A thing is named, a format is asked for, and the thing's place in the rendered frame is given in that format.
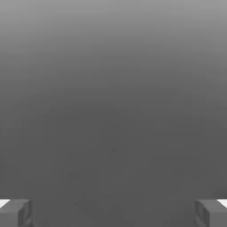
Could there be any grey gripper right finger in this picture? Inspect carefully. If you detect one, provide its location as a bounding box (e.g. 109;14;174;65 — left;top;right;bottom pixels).
194;199;227;227

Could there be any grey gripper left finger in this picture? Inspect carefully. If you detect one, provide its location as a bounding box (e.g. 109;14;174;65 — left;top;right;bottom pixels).
0;199;34;227

